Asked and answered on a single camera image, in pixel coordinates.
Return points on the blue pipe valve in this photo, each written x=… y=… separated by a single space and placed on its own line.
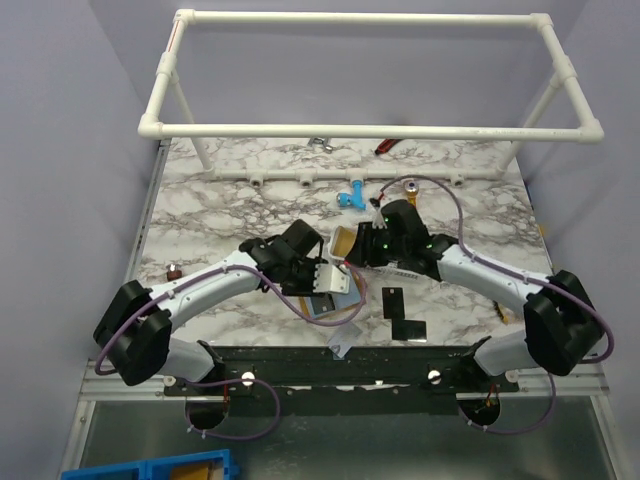
x=354 y=199

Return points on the white plastic basket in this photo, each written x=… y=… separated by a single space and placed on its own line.
x=389 y=270

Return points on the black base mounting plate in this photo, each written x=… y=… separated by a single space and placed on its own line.
x=310 y=381

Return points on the metal clamp fitting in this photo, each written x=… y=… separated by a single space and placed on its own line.
x=323 y=143

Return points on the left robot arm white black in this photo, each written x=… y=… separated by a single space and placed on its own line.
x=135 y=334

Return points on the tan leather card holder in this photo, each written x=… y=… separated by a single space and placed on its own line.
x=343 y=303

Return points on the yellow handled pliers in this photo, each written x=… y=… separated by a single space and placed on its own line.
x=500 y=313

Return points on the black credit card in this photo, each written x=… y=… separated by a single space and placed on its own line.
x=321 y=305
x=408 y=330
x=393 y=303

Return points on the white credit card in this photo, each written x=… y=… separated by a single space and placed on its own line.
x=343 y=339

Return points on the blue plastic bin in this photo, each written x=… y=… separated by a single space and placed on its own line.
x=160 y=468

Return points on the white PVC pipe frame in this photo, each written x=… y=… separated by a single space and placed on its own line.
x=561 y=115

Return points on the gold pipe valve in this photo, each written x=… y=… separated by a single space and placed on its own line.
x=411 y=189

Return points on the aluminium rail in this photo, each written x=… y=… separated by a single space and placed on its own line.
x=99 y=388

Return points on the red handled tool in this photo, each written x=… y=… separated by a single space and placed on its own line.
x=385 y=146

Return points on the brown pipe valve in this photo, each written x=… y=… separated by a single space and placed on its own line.
x=173 y=272

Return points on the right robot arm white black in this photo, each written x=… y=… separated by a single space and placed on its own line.
x=561 y=325

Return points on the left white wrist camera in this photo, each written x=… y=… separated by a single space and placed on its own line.
x=330 y=279

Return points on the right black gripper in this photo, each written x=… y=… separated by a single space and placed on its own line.
x=360 y=245

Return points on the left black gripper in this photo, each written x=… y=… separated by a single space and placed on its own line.
x=310 y=288

